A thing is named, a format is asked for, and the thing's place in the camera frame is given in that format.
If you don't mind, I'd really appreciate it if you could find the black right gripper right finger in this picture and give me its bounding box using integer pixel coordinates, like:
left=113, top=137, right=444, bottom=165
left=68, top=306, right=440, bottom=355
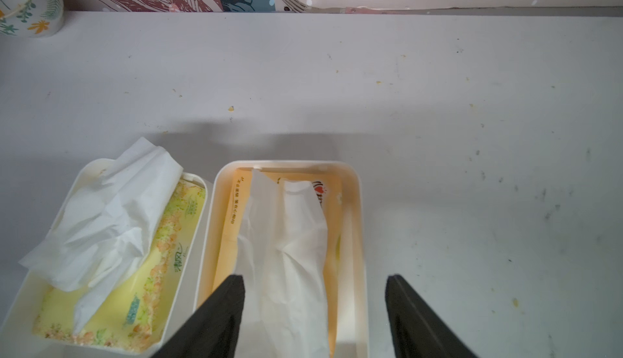
left=385, top=275, right=476, bottom=358

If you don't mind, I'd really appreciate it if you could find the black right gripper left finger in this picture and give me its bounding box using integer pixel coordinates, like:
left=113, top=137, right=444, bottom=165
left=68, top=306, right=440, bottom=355
left=154, top=275, right=245, bottom=358

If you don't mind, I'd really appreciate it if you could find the white tissue box base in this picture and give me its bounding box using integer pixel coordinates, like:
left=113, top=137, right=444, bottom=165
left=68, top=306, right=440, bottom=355
left=1, top=173, right=214, bottom=357
left=194, top=160, right=369, bottom=357

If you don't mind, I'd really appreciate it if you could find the orange yellow tissue pack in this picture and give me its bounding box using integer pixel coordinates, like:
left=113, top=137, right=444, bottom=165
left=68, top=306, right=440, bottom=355
left=214, top=168, right=342, bottom=357

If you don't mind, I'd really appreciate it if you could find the floral patterned small bowl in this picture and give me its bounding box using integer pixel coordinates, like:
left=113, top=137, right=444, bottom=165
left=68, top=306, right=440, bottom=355
left=1, top=0, right=64, bottom=38

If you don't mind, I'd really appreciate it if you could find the metal fork pink handle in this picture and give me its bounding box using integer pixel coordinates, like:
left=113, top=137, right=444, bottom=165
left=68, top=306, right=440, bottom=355
left=278, top=0, right=463, bottom=14

